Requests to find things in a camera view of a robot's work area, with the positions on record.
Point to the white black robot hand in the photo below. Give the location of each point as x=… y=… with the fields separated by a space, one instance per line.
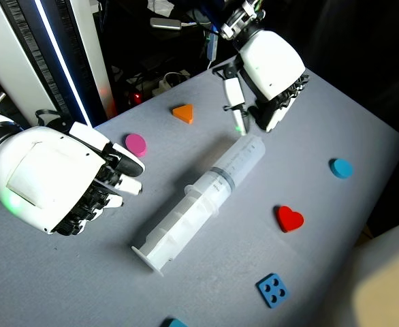
x=271 y=61
x=43 y=177

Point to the large clear plastic syringe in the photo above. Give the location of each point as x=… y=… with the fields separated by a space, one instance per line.
x=233 y=163

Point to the magenta oval block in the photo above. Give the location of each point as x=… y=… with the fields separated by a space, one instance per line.
x=135 y=144

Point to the orange triangle block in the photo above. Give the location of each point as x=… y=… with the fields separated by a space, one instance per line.
x=184 y=113

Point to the white power strip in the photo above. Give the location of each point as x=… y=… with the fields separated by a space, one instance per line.
x=170 y=80

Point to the flat silver grey device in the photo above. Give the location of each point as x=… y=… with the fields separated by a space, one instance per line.
x=165 y=24

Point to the red glowing device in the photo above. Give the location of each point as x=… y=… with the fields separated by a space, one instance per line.
x=136 y=98

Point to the blue round disc block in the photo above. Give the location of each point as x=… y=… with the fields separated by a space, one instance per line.
x=340 y=167

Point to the white column with light strip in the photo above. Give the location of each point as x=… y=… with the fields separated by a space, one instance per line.
x=2 y=51

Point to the red heart block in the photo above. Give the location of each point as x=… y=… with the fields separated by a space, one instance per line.
x=288 y=219

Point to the grey table cloth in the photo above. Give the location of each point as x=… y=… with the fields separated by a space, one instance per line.
x=203 y=289

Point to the teal blue block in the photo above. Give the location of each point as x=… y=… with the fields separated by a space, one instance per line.
x=175 y=323

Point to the blue square four-hole block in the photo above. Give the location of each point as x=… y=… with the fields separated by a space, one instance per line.
x=274 y=290

